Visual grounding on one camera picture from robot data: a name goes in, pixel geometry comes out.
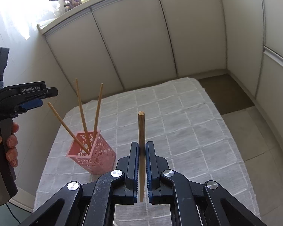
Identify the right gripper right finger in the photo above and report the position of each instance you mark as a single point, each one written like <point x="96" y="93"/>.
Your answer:
<point x="158" y="192"/>

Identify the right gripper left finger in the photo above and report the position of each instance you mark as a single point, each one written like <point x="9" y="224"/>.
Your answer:
<point x="126" y="190"/>

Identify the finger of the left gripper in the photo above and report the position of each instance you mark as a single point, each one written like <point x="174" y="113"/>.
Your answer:
<point x="52" y="92"/>
<point x="36" y="103"/>

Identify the wooden chopstick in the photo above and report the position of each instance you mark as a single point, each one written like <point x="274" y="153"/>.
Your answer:
<point x="67" y="128"/>
<point x="97" y="114"/>
<point x="142" y="159"/>
<point x="83" y="117"/>

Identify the person's left hand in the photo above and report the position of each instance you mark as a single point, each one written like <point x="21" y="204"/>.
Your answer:
<point x="12" y="141"/>

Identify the pink perforated utensil holder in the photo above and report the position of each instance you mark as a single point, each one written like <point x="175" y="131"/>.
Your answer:
<point x="100" y="157"/>

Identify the grey checked tablecloth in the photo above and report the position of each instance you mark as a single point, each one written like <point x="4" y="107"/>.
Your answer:
<point x="186" y="129"/>

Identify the dark floor mat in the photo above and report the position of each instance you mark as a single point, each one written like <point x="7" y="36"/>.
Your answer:
<point x="226" y="94"/>

